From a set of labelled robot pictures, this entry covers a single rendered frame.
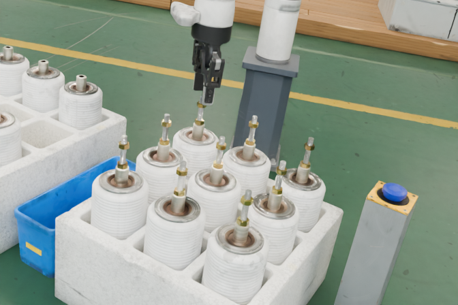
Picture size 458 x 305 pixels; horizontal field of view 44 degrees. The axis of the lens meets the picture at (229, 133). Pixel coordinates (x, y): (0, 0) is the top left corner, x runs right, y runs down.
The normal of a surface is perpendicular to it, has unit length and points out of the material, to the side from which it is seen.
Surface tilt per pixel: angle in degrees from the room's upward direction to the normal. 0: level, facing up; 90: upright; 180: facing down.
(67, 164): 90
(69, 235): 90
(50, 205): 88
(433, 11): 90
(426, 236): 0
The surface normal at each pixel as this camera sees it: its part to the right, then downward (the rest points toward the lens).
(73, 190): 0.85, 0.31
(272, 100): -0.14, 0.43
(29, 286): 0.15, -0.88
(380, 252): -0.51, 0.32
